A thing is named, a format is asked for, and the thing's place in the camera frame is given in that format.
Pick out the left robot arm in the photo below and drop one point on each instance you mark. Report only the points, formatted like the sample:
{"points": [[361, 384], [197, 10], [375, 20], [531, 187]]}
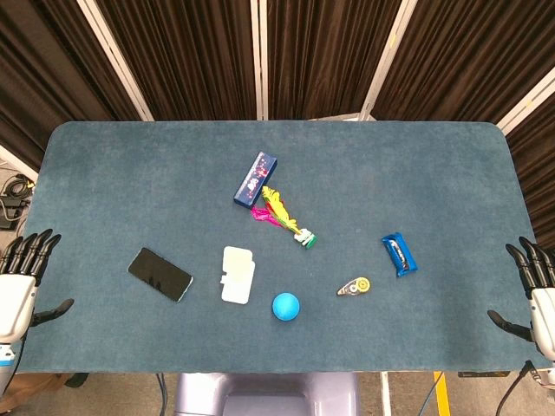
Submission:
{"points": [[5, 364]]}

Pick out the white table leg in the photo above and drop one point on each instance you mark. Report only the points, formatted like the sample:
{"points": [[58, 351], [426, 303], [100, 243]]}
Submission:
{"points": [[385, 393]]}

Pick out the white plastic piece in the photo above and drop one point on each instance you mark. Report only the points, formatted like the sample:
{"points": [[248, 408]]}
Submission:
{"points": [[237, 277]]}

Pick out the brown pleated screen panel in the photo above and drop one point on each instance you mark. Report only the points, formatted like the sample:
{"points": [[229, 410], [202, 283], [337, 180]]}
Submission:
{"points": [[468, 56], [47, 65], [191, 56], [329, 52]]}

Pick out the colourful feather shuttlecock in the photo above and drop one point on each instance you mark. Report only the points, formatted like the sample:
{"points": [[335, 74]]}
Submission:
{"points": [[282, 214]]}

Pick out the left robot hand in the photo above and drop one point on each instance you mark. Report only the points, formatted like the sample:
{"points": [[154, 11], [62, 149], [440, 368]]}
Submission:
{"points": [[16, 303]]}

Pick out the correction tape dispenser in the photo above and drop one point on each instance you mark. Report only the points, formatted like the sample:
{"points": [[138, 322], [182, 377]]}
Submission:
{"points": [[354, 287]]}

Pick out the blue ball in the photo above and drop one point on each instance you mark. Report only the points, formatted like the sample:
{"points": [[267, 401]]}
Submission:
{"points": [[285, 307]]}

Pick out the blue felt table cloth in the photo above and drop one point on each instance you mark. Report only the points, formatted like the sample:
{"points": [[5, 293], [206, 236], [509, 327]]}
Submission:
{"points": [[303, 151]]}

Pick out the lavender robot base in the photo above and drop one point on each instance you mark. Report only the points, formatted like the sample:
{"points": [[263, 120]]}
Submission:
{"points": [[266, 394]]}

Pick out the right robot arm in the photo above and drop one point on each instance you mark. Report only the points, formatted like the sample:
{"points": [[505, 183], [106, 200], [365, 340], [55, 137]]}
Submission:
{"points": [[548, 370]]}

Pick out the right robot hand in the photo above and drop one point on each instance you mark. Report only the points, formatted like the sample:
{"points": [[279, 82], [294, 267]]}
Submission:
{"points": [[544, 312]]}

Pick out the black smartphone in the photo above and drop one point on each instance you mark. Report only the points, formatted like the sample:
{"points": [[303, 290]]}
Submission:
{"points": [[159, 274]]}

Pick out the blue cookie snack pack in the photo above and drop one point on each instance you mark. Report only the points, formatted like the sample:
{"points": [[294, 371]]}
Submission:
{"points": [[400, 255]]}

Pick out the dark blue patterned box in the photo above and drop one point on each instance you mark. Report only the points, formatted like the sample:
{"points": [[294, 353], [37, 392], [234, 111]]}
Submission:
{"points": [[256, 178]]}

